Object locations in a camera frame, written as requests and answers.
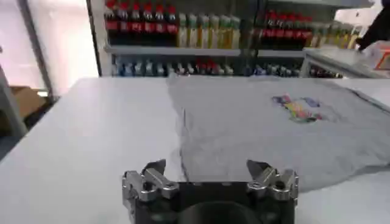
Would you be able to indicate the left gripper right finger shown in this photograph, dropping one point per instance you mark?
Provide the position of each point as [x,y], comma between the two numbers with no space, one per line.
[269,179]

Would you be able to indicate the white desk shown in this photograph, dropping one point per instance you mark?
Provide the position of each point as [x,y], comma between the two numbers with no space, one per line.
[332,59]

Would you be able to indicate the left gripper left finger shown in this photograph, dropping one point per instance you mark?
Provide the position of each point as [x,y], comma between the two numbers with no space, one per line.
[152,179]

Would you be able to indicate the metal shelf rack with bottles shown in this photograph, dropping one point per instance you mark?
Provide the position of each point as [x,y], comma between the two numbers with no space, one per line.
[182,50]
[283,51]

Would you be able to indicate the dark window frame post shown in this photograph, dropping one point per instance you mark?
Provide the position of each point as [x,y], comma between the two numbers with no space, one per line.
[36,51]
[94,39]

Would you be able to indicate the grey printed shirt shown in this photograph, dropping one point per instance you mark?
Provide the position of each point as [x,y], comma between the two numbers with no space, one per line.
[243,134]

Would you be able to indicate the brown cardboard box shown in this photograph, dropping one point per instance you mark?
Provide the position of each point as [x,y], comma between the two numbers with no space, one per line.
[27,100]

